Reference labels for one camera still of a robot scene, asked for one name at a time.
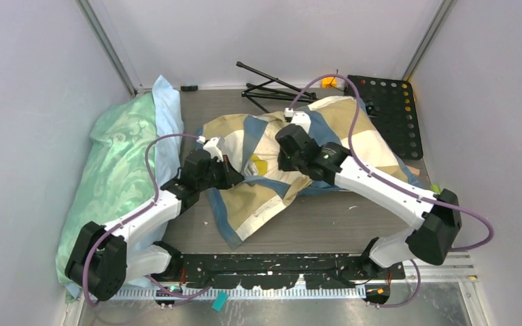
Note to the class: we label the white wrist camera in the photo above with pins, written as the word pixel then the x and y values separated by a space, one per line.
pixel 299 118
pixel 214 146

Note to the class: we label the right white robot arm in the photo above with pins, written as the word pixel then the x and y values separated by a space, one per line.
pixel 432 223

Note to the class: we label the small black clip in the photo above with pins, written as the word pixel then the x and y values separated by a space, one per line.
pixel 189 88

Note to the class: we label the orange small block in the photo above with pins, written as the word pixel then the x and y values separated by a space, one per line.
pixel 329 82

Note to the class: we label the blue beige checkered pillow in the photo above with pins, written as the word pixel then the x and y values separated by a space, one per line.
pixel 266 189

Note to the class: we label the green small block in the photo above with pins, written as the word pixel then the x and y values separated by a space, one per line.
pixel 435 188

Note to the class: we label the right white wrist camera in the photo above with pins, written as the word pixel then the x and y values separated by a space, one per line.
pixel 299 118

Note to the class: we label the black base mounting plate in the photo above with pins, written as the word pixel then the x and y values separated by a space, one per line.
pixel 273 271

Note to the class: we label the aluminium slotted rail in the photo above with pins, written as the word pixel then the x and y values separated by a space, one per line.
pixel 252 292

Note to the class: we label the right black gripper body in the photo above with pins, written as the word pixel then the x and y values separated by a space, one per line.
pixel 291 162

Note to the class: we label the light blue pillow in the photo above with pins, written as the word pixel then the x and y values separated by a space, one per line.
pixel 166 126

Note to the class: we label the black folding tripod stand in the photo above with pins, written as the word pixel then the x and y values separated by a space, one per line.
pixel 272 89

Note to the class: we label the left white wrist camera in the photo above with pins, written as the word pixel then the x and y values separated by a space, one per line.
pixel 214 146

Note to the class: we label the black perforated board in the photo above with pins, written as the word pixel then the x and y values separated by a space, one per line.
pixel 390 105

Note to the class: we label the green patterned pillow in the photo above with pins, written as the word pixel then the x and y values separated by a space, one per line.
pixel 115 179

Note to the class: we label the white quilted pillow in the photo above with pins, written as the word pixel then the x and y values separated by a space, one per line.
pixel 254 154

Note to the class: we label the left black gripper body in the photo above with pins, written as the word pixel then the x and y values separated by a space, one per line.
pixel 213 178

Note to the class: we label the teal tape piece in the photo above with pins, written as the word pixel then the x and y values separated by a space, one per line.
pixel 219 301

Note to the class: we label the tan wooden block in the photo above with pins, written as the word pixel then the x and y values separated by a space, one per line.
pixel 414 171

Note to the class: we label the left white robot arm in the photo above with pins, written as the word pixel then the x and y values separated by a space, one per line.
pixel 105 257

